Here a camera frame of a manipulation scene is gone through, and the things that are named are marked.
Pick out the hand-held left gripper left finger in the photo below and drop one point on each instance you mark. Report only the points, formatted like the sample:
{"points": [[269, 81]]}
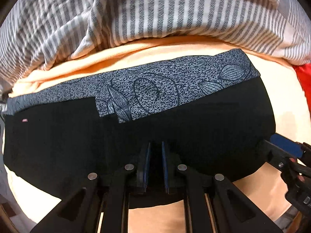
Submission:
{"points": [[147, 160]]}

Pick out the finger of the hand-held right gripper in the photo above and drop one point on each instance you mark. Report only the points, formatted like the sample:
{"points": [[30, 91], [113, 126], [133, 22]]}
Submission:
{"points": [[273, 153], [284, 144]]}

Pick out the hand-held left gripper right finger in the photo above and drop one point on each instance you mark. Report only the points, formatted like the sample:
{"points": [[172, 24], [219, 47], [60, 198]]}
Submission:
{"points": [[165, 160]]}

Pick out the black pants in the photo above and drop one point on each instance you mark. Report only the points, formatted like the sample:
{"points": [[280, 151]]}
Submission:
{"points": [[60, 150]]}

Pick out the red cloth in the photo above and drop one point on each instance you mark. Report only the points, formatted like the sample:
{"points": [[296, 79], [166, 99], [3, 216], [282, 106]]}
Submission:
{"points": [[303, 77]]}

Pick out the blue leaf-patterned cloth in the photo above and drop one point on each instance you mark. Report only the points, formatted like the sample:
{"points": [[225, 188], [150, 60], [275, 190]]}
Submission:
{"points": [[158, 89]]}

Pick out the peach bed sheet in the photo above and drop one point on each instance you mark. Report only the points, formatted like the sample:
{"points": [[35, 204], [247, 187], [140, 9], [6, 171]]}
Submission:
{"points": [[109, 55]]}

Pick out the grey white striped duvet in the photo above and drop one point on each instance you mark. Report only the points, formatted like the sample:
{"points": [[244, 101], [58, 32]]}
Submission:
{"points": [[145, 9]]}

